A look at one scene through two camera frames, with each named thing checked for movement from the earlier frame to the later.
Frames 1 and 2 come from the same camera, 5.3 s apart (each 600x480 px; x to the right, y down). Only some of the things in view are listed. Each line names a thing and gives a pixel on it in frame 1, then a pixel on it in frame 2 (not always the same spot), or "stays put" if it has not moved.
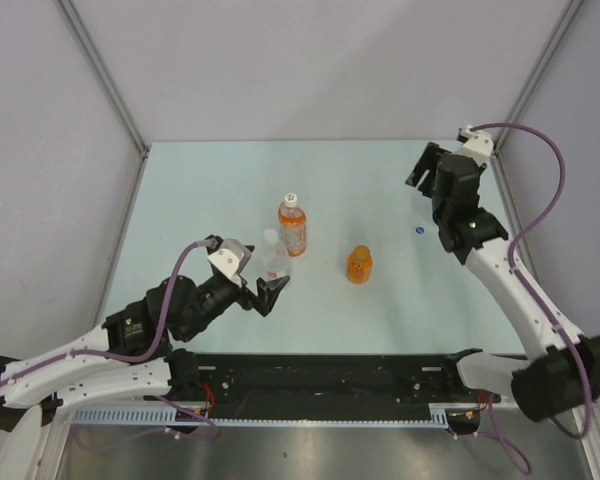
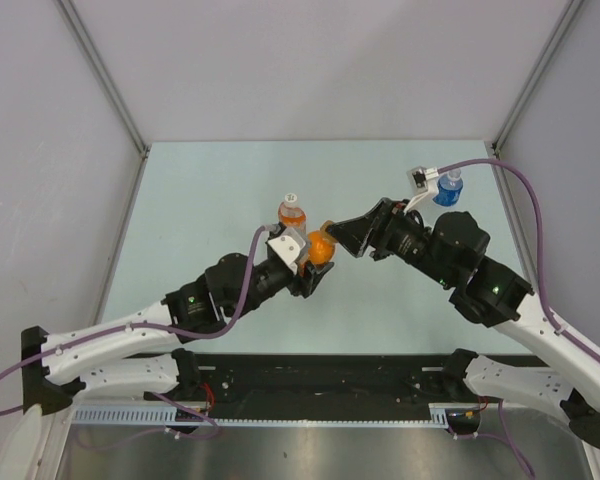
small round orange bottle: (359, 265) to (321, 246)
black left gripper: (264, 301) to (306, 283)
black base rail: (248, 378) stays put
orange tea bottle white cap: (293, 225) stays put
